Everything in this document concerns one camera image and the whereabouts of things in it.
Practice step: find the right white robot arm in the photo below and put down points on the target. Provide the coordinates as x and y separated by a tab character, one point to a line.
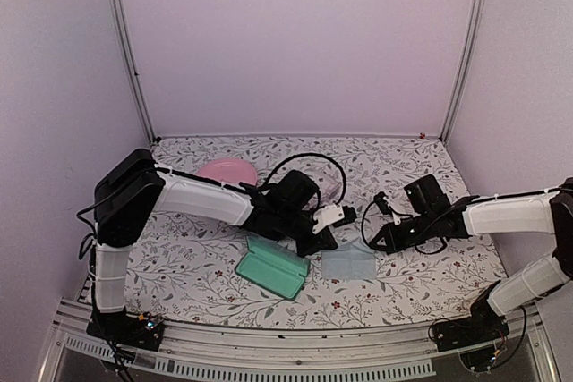
545	211

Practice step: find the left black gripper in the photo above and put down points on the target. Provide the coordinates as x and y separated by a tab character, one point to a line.
325	241

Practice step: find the pink clear sunglasses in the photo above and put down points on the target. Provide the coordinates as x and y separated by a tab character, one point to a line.
330	187

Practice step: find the pink round plate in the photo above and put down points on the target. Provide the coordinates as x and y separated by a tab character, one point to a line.
229	170

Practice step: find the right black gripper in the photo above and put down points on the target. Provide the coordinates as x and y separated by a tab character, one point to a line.
394	242

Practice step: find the left aluminium frame post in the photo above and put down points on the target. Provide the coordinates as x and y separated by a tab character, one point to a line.
141	106

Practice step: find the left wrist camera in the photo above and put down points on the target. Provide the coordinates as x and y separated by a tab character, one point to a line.
332	215

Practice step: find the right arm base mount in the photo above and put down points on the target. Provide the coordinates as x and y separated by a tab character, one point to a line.
483	325

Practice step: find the grey marbled glasses case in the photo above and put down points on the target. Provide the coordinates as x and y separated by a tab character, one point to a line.
273	267

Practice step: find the right aluminium frame post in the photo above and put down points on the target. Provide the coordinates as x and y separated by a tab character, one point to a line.
464	65

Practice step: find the aluminium frame post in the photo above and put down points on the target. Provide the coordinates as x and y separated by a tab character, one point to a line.
141	106
464	65

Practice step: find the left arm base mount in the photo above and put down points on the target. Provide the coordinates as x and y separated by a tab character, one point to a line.
144	331

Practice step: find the front aluminium rail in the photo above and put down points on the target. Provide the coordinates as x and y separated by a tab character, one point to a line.
191	352

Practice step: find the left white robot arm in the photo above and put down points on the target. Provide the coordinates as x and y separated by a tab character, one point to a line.
138	186

